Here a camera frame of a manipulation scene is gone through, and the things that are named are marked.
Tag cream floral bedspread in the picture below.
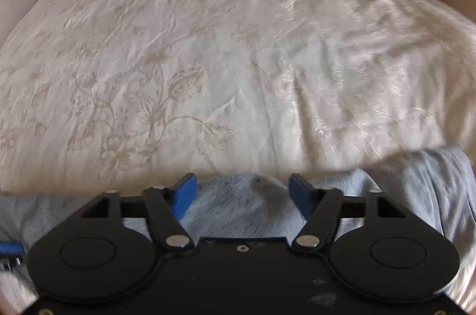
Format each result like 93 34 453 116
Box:
1 0 475 194

